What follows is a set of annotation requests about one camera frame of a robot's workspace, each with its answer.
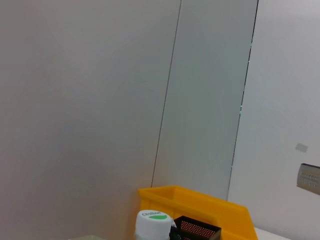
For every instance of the yellow plastic bin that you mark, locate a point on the yellow plastic bin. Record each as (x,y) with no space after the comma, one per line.
(200,207)

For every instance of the black mesh pen holder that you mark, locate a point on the black mesh pen holder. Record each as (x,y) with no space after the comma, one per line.
(197,230)

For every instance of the clear green-label water bottle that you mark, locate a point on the clear green-label water bottle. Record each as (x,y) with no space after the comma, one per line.
(152,227)

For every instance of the silver wall outlet plate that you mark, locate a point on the silver wall outlet plate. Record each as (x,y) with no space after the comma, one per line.
(310,178)

